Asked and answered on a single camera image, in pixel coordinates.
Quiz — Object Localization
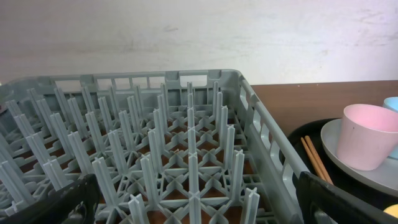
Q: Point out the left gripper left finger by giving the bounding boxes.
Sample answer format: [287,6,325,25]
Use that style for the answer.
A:
[1,174,100,224]

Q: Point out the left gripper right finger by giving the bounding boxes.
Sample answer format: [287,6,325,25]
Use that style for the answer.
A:
[296,172,397,223]

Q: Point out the wooden chopstick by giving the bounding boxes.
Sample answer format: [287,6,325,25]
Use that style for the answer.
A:
[304,135,334,185]
[300,137,328,182]

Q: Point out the yellow bowl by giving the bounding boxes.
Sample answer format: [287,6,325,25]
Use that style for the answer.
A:
[384,204,398,218]

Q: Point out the pink cup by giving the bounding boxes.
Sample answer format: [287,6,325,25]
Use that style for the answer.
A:
[336,104,397,170]

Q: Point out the blue cup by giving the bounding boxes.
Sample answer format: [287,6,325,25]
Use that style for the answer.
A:
[383,96,398,159]

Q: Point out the grey plastic dishwasher rack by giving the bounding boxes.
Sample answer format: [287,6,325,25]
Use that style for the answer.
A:
[1,70,306,223]

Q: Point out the round black tray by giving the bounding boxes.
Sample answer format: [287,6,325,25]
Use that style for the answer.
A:
[288,118,397,210]

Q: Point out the grey round plate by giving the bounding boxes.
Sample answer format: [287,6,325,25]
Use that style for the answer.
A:
[320,119,397,197]

